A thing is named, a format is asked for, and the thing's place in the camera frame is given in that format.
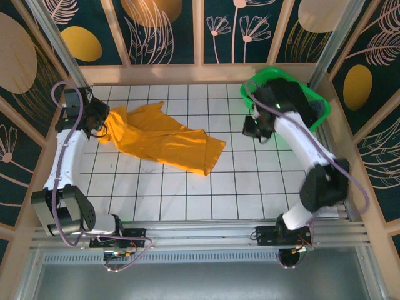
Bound orange t-shirt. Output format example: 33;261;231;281
96;100;226;178

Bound dark clothes pile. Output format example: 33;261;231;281
274;77;320;126

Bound blue-grey garment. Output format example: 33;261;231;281
310;99;328;117

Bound green plastic basket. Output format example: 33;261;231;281
239;67;332;132

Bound slotted metal grille strip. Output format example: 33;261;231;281
42;252;282;264

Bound grey metal sheet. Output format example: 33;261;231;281
31;261;379;300

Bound thin black left camera cable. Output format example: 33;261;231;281
89;122;109;139

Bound aluminium frame post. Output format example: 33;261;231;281
26;0;92;94
307;0;362;88

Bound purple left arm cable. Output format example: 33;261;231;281
51;81;153;273

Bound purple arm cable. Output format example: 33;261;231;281
51;81;153;273
244;80;370;270

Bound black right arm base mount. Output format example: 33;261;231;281
251;224;313;248

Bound aluminium mounting rail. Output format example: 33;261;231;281
29;218;374;251

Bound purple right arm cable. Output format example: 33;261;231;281
244;80;370;270

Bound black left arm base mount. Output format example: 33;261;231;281
89;227;148;249

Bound small circuit board with wires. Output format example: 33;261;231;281
290;240;314;254
104;249;141;260

